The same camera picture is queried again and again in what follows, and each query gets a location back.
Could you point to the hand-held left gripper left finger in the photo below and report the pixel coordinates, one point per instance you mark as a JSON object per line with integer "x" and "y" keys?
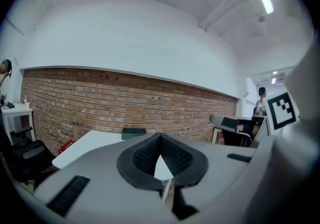
{"x": 100, "y": 180}

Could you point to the small white table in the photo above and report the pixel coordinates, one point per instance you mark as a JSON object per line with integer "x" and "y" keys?
{"x": 17, "y": 111}

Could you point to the dark green box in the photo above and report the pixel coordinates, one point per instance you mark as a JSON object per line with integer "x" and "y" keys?
{"x": 133, "y": 132}

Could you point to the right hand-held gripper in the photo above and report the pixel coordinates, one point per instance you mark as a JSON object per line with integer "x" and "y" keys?
{"x": 295, "y": 158}

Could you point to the large white table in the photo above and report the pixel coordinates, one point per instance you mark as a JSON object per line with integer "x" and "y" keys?
{"x": 92, "y": 142}

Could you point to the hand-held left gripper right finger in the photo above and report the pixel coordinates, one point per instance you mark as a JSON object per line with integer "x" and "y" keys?
{"x": 215, "y": 168}

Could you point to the red box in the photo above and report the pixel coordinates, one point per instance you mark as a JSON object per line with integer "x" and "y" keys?
{"x": 66, "y": 146}

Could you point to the white ceiling pipes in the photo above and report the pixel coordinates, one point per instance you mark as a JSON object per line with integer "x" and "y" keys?
{"x": 222, "y": 7}

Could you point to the black object on table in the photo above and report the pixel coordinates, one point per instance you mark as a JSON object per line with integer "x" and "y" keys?
{"x": 10, "y": 104}

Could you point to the small white bottle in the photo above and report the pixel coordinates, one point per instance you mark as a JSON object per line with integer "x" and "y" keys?
{"x": 25, "y": 101}

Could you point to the round smoke detector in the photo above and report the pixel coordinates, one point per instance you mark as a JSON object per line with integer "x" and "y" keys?
{"x": 261, "y": 18}

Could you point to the black office chair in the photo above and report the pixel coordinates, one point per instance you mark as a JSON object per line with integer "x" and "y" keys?
{"x": 27, "y": 152}

